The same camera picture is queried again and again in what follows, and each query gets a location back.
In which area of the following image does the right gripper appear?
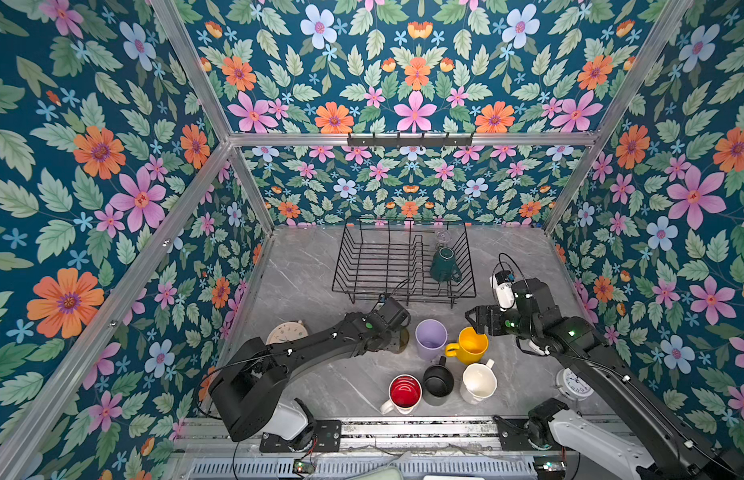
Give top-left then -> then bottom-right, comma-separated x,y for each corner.
463,303 -> 539,344

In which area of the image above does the yellow mug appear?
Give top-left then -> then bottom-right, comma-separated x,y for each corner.
445,327 -> 489,365

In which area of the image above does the lilac plastic cup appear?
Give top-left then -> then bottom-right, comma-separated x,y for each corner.
415,319 -> 448,362

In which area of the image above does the dark green mug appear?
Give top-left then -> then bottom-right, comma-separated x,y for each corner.
430,247 -> 463,283

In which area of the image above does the olive glass cup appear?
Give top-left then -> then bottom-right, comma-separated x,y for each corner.
389,328 -> 410,354

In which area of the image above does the black wire dish rack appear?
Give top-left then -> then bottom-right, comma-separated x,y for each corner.
332,217 -> 477,306

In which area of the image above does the clear plastic cup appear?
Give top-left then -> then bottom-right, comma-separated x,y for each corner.
435,229 -> 452,250

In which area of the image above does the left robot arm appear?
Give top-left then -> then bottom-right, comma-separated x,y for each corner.
208,296 -> 411,449

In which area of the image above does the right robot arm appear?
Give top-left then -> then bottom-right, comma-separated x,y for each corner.
465,278 -> 744,479

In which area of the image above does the white cream mug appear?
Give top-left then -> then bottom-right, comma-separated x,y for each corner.
460,359 -> 498,405

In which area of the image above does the black mug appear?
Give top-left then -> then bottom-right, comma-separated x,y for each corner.
423,356 -> 455,401

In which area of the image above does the red and white mug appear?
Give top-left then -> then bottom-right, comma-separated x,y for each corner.
380,374 -> 423,415

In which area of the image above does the white alarm clock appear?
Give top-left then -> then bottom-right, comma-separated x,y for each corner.
555,368 -> 594,401

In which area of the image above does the pink alarm clock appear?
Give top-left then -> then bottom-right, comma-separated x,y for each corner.
266,321 -> 309,345

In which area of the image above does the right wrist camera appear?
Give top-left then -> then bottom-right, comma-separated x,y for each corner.
490,270 -> 516,310

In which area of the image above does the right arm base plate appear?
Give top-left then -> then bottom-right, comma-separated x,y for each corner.
492,415 -> 561,451

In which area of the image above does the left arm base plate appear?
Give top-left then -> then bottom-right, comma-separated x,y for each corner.
260,420 -> 343,453

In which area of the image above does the black hook rail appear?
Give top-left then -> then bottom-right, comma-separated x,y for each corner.
346,132 -> 474,149

